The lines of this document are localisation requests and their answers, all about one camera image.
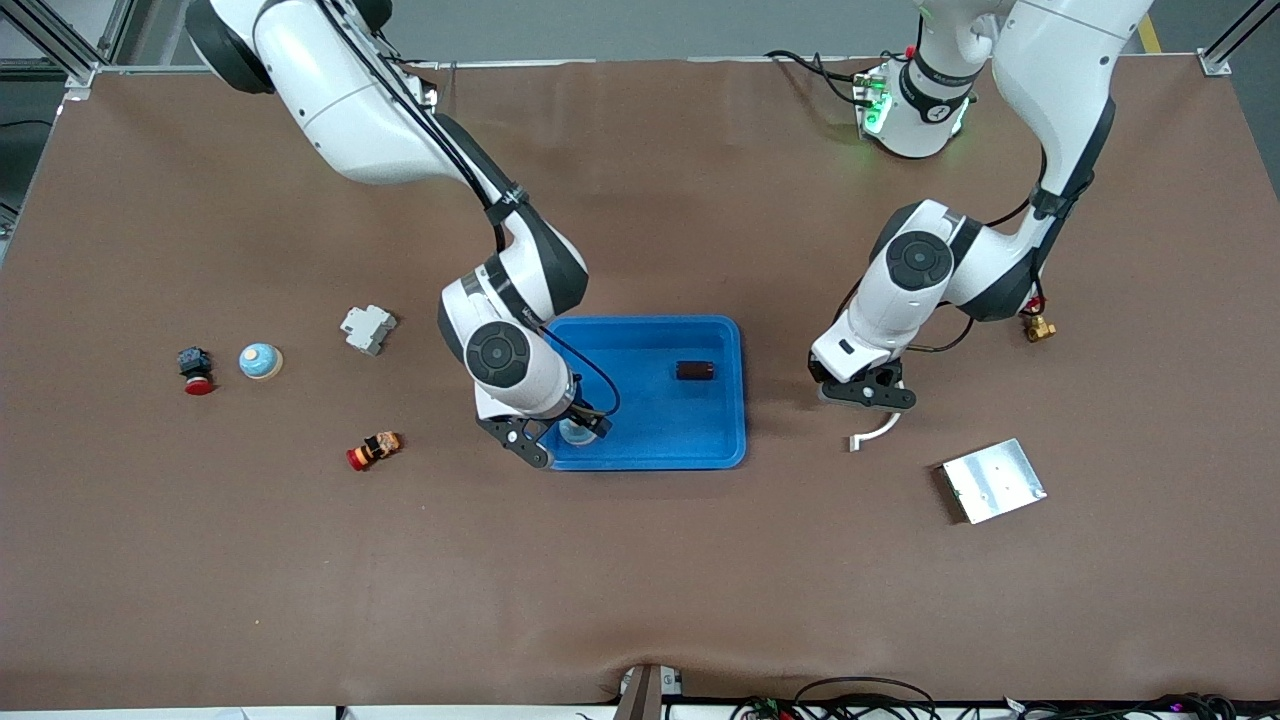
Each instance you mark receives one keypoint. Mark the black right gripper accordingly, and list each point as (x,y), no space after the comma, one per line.
(592,423)

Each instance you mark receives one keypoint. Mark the light blue call bell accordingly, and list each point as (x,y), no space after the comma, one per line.
(577,436)
(260,362)

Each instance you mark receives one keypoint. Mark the dark brown cylindrical capacitor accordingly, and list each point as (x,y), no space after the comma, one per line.
(694,371)

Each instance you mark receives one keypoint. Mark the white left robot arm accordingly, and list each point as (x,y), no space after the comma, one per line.
(1060,70)

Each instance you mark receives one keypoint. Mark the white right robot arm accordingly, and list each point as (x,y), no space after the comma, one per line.
(350,110)

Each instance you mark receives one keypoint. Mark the blue plastic tray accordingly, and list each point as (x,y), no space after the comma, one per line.
(660,440)

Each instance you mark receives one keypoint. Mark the brown table cover sheet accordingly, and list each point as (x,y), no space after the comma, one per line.
(640,580)

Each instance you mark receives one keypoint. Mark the red emergency stop yellow collar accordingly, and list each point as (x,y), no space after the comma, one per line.
(375,450)

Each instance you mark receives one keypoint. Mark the white circuit breaker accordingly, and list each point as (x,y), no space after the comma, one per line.
(367,328)

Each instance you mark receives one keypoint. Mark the silver metal plate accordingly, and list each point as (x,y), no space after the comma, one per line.
(995,482)

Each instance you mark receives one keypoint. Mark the red push button black body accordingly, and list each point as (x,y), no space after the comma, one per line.
(195,365)

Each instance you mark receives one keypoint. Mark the grey camera post bracket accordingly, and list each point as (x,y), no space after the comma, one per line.
(640,700)

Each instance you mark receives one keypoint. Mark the white curved plastic bracket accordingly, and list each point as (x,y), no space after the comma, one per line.
(880,432)

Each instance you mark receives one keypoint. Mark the aluminium frame profile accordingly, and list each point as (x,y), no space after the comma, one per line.
(55,35)
(1214,64)

